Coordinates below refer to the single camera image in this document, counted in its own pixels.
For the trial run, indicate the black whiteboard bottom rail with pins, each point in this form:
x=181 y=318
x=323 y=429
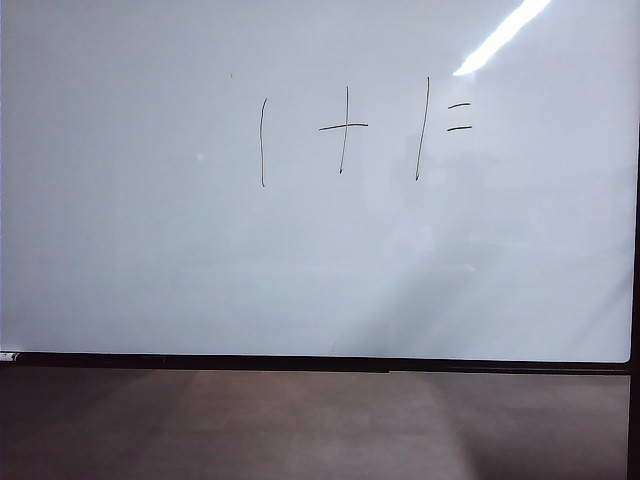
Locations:
x=300 y=363

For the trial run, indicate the white whiteboard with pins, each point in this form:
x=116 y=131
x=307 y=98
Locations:
x=300 y=275

